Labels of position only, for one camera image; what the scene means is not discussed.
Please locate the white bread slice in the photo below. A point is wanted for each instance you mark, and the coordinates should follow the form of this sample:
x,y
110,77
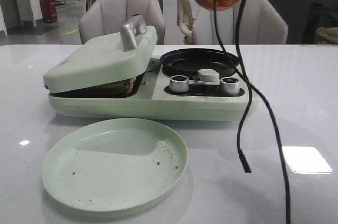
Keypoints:
x,y
119,87

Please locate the green breakfast maker lid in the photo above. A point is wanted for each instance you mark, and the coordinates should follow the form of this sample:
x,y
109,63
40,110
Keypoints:
x,y
105,59

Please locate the green breakfast maker base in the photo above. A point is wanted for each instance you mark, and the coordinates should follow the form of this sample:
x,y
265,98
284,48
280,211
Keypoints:
x,y
151,101

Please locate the silver left control knob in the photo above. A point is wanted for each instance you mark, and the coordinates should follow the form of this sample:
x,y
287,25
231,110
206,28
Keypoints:
x,y
179,84

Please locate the silver control knob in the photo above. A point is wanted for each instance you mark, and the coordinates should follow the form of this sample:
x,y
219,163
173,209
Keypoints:
x,y
229,86
179,84

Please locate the black round frying pan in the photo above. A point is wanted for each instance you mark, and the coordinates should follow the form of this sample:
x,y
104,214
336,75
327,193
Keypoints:
x,y
188,61

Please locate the silver right control knob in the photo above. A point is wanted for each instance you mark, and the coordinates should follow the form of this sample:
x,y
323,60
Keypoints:
x,y
229,86

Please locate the beige office chair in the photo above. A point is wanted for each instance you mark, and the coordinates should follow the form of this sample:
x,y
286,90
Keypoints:
x,y
185,20

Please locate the light green plate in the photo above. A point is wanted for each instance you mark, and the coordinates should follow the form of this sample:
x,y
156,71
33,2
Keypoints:
x,y
119,166

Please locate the grey armchair left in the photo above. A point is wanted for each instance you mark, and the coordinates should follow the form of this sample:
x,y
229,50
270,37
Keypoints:
x,y
107,16

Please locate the grey armchair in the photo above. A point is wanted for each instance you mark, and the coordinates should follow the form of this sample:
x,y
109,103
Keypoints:
x,y
260,24
107,16

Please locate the white refrigerator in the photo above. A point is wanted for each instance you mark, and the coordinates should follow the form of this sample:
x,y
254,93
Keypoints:
x,y
173,34

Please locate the grey armchair right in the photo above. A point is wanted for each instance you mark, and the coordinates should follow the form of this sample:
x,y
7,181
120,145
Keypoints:
x,y
260,24

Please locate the red bin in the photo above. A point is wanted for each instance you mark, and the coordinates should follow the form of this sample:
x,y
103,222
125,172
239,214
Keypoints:
x,y
48,10

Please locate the dark kitchen counter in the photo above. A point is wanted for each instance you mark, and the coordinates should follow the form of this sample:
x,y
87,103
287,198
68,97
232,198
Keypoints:
x,y
304,17

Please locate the beige cushion at right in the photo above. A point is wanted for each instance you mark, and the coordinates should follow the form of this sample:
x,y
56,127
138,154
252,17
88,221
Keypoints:
x,y
327,35

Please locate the green pan handle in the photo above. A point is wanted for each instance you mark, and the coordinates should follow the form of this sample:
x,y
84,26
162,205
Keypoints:
x,y
207,75

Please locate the black cable long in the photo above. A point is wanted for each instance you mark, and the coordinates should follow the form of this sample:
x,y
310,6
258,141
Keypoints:
x,y
279,146

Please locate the black cable short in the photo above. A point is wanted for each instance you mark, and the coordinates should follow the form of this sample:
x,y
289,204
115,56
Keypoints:
x,y
244,77

